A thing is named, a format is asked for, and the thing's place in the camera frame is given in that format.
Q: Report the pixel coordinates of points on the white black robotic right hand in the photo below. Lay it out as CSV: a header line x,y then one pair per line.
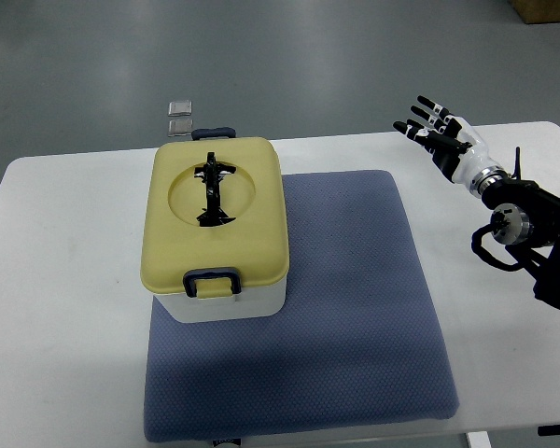
x,y
454,146

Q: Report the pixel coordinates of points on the yellow storage box lid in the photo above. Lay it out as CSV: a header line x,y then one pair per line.
x,y
216,218

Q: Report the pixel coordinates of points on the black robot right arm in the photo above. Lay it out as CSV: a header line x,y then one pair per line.
x,y
524,229

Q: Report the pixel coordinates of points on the brown cardboard box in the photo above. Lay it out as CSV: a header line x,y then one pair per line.
x,y
537,11

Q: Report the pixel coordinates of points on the white storage box base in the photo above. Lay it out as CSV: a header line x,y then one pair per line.
x,y
249,303

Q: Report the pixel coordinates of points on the blue textured cushion mat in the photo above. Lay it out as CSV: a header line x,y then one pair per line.
x,y
356,343

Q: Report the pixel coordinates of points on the lower metal floor plate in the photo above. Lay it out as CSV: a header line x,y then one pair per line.
x,y
180,127

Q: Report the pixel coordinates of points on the metal floor plate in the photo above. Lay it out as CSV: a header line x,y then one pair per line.
x,y
180,127
180,108

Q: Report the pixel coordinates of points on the upper metal floor plate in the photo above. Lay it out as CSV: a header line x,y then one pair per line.
x,y
180,108

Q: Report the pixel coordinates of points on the white table leg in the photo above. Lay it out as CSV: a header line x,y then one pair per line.
x,y
478,439

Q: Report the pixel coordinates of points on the black table control panel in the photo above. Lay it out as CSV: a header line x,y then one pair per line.
x,y
549,431

